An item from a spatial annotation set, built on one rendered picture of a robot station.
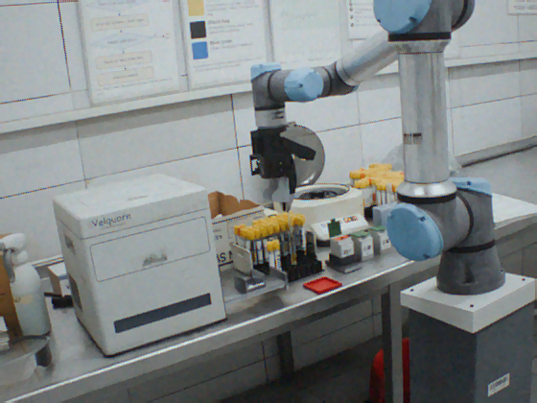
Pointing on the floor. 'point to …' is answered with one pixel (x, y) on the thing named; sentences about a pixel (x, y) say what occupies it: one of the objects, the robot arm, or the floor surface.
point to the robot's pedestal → (471, 360)
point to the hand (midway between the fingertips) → (288, 205)
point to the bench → (268, 320)
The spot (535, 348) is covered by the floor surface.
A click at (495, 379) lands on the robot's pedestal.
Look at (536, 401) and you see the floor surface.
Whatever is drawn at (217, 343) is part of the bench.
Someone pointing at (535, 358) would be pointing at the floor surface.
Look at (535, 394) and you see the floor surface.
